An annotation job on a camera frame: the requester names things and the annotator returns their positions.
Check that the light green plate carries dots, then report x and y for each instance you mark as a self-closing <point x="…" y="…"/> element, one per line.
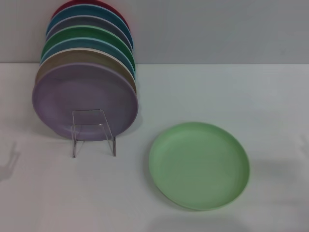
<point x="198" y="166"/>

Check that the purple plate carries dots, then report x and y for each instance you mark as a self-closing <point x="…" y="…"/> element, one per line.
<point x="84" y="91"/>

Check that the clear acrylic plate rack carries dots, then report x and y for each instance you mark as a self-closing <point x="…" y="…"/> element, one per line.
<point x="73" y="145"/>

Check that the beige plate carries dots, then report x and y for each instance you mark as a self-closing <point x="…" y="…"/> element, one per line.
<point x="72" y="56"/>

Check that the red plate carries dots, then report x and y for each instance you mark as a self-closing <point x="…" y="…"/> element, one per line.
<point x="120" y="14"/>

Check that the light blue plate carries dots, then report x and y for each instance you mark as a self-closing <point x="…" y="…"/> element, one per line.
<point x="72" y="44"/>

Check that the dark green plate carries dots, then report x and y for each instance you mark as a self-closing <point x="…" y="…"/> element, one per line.
<point x="79" y="32"/>

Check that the grey plate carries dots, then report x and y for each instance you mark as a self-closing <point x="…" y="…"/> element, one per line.
<point x="84" y="21"/>

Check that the teal blue plate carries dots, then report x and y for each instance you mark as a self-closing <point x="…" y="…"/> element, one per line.
<point x="96" y="12"/>

